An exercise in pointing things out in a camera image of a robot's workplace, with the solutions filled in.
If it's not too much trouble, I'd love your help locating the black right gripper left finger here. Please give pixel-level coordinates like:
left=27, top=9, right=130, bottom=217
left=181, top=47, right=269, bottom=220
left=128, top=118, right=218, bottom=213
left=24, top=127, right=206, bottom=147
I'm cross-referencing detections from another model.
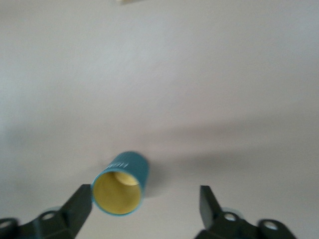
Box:
left=0, top=184, right=94, bottom=239

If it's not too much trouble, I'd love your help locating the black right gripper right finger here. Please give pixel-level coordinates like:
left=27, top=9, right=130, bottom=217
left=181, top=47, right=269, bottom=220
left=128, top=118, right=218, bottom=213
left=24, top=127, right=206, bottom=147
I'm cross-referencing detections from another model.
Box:
left=193, top=185, right=300, bottom=239

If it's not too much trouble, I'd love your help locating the teal mug yellow inside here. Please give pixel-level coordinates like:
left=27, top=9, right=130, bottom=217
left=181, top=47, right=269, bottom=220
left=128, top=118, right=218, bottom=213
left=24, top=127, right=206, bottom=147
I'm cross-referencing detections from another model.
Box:
left=90, top=150, right=151, bottom=216

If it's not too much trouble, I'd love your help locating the wooden cutting board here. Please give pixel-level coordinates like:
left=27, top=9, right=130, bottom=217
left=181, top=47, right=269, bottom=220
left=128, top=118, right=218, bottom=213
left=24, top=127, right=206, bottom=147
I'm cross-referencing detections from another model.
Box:
left=116, top=0, right=143, bottom=6

